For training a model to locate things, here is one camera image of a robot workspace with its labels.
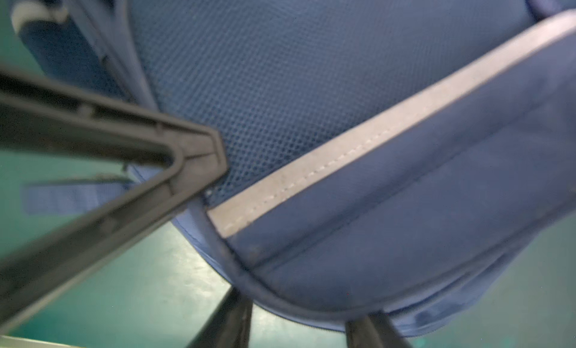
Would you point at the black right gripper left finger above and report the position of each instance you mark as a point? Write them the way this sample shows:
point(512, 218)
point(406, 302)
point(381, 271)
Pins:
point(229, 324)

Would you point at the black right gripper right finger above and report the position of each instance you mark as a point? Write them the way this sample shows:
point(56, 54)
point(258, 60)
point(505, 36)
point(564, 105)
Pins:
point(374, 331)

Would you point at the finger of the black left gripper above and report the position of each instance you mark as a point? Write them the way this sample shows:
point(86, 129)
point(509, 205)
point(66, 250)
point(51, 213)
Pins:
point(41, 115)

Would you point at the navy blue student backpack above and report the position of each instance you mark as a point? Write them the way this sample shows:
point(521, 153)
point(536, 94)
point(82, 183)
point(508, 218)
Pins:
point(389, 156)

